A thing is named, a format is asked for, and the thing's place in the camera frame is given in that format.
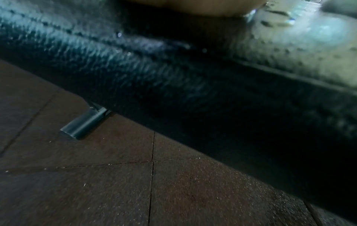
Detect person's left hand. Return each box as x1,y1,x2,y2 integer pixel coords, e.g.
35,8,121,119
125,0,268,18

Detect black padded bench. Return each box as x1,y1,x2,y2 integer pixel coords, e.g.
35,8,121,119
0,0,357,222

